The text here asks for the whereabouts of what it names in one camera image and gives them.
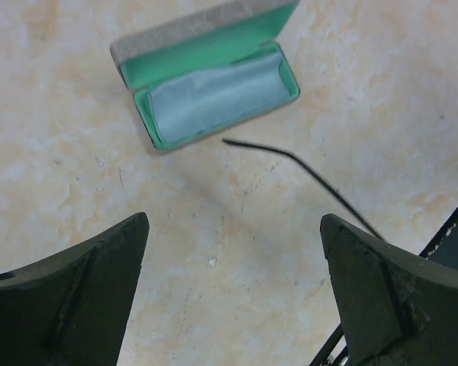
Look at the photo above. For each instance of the grey glasses case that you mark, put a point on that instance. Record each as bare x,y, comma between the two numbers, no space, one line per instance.
223,35

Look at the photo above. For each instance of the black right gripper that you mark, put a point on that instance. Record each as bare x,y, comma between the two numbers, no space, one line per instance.
450,236

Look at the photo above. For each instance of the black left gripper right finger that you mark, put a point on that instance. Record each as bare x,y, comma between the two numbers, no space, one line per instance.
397,301

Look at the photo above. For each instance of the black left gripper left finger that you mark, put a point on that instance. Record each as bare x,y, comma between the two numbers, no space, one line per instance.
72,307

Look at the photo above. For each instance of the black thin-frame glasses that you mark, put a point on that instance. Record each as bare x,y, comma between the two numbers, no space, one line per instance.
315,175

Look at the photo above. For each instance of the blue cleaning cloth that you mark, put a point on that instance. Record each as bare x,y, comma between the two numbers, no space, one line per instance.
208,99

